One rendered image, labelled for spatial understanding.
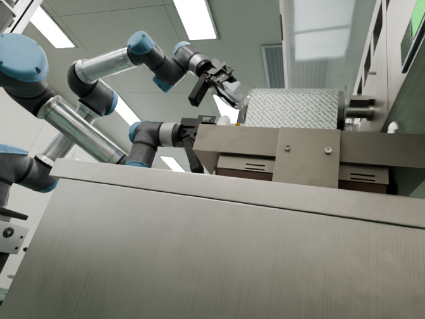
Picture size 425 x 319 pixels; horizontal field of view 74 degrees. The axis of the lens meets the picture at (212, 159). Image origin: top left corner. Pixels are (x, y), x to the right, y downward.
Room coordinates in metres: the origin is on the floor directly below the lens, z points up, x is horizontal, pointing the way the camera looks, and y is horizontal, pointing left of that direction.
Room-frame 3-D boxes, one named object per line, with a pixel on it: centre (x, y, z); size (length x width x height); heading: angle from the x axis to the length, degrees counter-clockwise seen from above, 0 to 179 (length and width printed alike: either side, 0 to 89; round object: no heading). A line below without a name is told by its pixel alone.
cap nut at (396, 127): (0.42, -0.30, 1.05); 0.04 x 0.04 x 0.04
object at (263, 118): (0.64, -0.17, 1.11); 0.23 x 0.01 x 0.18; 69
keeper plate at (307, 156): (0.42, -0.15, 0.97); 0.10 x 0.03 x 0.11; 69
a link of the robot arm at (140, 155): (0.81, 0.21, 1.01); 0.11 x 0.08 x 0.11; 23
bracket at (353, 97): (0.63, -0.36, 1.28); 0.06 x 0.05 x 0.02; 69
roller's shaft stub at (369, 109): (0.64, -0.36, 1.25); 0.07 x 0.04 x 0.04; 69
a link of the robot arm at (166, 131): (0.77, 0.13, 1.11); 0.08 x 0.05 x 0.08; 159
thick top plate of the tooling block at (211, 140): (0.52, -0.17, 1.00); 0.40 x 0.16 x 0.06; 69
